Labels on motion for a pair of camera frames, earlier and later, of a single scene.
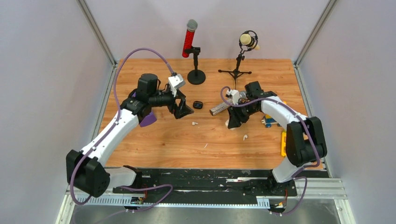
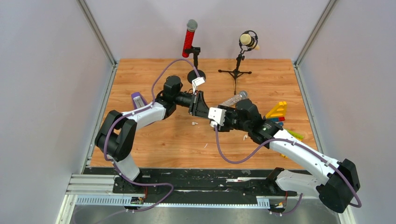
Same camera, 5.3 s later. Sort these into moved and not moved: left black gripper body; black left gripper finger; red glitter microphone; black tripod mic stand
Moved: black left gripper finger; left black gripper body
Not moved: black tripod mic stand; red glitter microphone
